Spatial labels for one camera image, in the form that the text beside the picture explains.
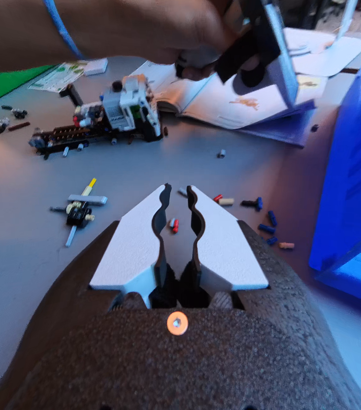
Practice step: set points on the blue wristband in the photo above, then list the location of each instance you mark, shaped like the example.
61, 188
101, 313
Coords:
62, 28

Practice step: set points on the person's left hand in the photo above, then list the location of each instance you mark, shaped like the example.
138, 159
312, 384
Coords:
151, 28

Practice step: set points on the black blue lego pin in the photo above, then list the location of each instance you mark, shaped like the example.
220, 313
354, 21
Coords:
252, 204

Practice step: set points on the grey lego axle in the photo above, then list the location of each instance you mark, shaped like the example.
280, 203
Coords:
71, 237

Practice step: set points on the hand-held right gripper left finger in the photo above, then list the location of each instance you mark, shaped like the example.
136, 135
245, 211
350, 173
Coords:
129, 249

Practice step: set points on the brown lego axle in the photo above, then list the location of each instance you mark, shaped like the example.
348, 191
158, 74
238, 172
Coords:
19, 126

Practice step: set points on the lego instruction booklet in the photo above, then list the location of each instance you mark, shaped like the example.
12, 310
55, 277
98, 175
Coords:
231, 96

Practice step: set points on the white metal stand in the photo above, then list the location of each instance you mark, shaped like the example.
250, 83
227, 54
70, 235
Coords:
327, 54

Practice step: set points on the sticker sheet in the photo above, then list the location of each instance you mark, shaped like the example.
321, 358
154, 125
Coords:
57, 77

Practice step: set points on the light grey lego pin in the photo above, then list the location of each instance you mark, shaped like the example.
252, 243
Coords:
182, 192

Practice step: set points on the blue plastic bin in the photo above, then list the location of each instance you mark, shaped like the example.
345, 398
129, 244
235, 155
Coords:
353, 160

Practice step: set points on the white lego truck model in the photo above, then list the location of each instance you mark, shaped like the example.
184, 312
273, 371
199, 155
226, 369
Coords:
119, 109

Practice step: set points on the black lego connector frame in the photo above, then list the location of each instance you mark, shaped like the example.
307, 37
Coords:
78, 216

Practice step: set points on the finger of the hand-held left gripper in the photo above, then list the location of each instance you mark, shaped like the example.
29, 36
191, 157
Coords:
283, 64

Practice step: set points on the grey lego bush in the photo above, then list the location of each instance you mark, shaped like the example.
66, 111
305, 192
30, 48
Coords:
221, 153

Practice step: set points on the small black lego piece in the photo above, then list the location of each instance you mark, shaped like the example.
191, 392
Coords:
315, 128

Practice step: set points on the green plastic bin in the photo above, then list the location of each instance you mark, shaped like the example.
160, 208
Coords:
1, 86

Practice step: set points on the grey beam gear assembly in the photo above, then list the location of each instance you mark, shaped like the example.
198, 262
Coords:
87, 199

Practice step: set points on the small white box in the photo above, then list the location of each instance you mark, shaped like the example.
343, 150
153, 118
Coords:
95, 67

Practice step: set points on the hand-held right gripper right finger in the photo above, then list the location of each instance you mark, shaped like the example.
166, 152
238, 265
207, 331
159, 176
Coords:
228, 253

